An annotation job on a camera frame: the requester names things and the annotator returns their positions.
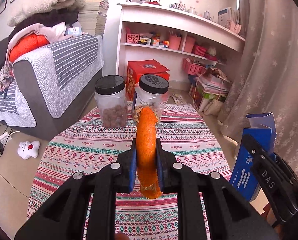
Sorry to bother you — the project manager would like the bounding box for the blue carton box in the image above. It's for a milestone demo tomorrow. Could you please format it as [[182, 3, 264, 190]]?
[[230, 112, 276, 202]]

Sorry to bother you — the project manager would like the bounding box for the operator hand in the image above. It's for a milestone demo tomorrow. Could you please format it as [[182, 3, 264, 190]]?
[[115, 232, 129, 240]]

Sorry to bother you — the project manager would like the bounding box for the patterned red green tablecloth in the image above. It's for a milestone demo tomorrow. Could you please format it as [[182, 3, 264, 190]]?
[[27, 104, 231, 239]]

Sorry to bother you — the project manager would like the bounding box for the white star plush toy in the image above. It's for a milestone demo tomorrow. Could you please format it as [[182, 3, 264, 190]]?
[[17, 140, 41, 160]]

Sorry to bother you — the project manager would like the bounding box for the floral lace curtain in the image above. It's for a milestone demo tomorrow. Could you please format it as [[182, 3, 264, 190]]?
[[218, 0, 298, 176]]

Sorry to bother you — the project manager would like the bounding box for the white power strip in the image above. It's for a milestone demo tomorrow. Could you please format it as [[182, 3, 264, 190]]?
[[0, 132, 11, 148]]

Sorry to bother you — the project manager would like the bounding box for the clear jar with yellow label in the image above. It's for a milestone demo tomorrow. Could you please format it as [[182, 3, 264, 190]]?
[[132, 74, 169, 126]]

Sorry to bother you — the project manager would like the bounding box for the grey sofa with quilted cover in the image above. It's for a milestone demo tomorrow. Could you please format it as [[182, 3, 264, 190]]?
[[0, 34, 104, 140]]

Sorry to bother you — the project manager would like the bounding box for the white pink shelf unit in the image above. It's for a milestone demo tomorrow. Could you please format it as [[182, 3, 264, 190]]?
[[115, 2, 245, 90]]

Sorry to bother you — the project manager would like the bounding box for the clear jar with brown nuts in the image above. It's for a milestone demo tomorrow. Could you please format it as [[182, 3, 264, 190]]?
[[95, 75, 127, 128]]

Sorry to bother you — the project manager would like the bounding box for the red gift box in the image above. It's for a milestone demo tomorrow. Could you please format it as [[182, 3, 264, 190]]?
[[125, 60, 170, 101]]

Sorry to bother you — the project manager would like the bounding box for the pink storage basket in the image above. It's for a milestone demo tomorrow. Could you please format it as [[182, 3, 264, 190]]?
[[126, 33, 140, 44]]

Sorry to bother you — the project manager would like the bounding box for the orange cushion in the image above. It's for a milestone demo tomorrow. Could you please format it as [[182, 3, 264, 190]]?
[[9, 34, 49, 62]]

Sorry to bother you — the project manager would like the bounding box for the stack of books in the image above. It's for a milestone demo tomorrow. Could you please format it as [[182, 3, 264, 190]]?
[[78, 0, 109, 36]]

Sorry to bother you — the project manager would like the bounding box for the pile of clothes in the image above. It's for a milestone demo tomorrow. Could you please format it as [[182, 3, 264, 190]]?
[[4, 0, 87, 63]]

